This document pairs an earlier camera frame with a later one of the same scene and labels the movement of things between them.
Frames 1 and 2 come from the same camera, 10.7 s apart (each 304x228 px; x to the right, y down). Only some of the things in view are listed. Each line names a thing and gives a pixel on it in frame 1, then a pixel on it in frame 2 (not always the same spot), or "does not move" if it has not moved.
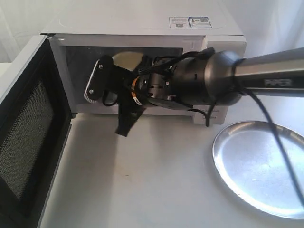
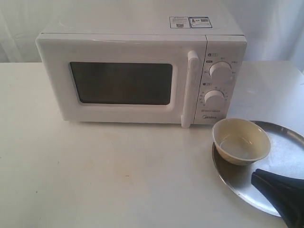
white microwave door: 35,119 -> 137,78
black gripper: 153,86 -> 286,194
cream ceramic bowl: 128,60 -> 240,142
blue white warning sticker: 189,22 does not move
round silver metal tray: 250,161 does not move
